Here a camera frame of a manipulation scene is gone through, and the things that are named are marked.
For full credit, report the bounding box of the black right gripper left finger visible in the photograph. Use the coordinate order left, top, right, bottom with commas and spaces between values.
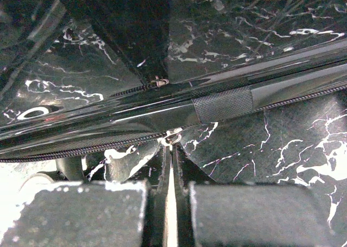
1, 143, 170, 246

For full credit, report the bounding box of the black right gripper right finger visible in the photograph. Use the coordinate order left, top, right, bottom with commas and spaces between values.
173, 146, 339, 246

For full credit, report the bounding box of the metal zipper pull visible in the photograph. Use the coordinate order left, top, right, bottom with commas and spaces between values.
157, 128, 183, 147

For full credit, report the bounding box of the space astronaut hard-shell suitcase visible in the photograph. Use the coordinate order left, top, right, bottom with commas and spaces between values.
0, 0, 347, 193

